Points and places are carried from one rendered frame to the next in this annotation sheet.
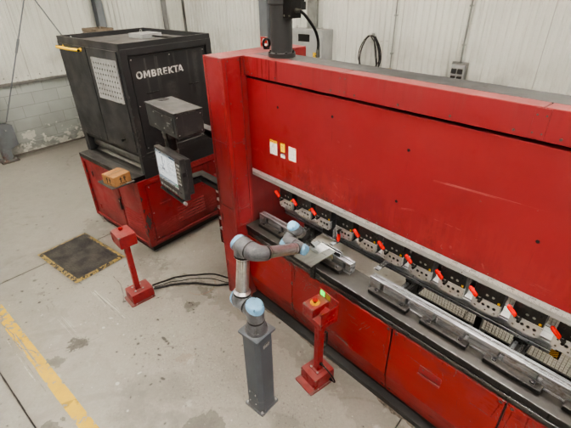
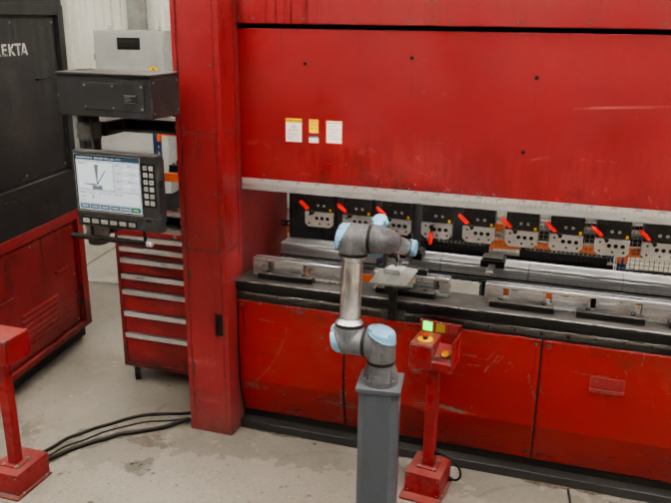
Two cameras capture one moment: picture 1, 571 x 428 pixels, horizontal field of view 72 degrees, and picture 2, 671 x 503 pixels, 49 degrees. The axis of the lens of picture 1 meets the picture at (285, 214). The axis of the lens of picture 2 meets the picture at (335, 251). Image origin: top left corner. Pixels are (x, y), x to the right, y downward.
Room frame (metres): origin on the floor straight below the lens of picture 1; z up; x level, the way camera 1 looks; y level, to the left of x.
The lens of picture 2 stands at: (-0.42, 1.75, 2.19)
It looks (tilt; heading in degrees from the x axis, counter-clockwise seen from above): 17 degrees down; 330
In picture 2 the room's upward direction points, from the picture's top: 1 degrees clockwise
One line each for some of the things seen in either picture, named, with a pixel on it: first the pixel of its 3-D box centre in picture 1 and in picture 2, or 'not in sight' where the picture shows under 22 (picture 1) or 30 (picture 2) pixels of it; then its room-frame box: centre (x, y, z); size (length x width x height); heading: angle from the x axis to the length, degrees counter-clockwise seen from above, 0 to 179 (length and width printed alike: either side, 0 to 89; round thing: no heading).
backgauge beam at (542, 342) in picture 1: (392, 259); (487, 269); (2.38, -0.81, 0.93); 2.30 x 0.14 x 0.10; 42
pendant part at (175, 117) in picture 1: (179, 154); (123, 163); (3.09, 0.87, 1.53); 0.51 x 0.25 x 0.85; 41
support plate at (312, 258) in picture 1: (314, 254); (393, 276); (2.38, -0.21, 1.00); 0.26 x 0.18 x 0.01; 132
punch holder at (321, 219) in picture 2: (289, 197); (322, 210); (2.79, -0.04, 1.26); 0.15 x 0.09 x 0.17; 42
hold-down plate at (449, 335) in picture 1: (443, 332); (609, 315); (1.69, -0.95, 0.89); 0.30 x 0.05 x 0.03; 42
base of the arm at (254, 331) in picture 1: (256, 323); (380, 369); (1.86, 0.21, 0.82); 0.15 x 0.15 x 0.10
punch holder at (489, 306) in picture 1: (489, 296); (659, 240); (1.61, -1.11, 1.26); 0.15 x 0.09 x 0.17; 42
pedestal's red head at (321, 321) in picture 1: (319, 308); (435, 345); (2.06, -0.24, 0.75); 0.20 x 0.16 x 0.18; 36
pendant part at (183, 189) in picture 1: (175, 171); (123, 189); (3.00, 0.91, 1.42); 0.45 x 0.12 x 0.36; 41
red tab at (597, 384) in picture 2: (428, 376); (607, 385); (1.61, -0.89, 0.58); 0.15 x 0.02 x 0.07; 42
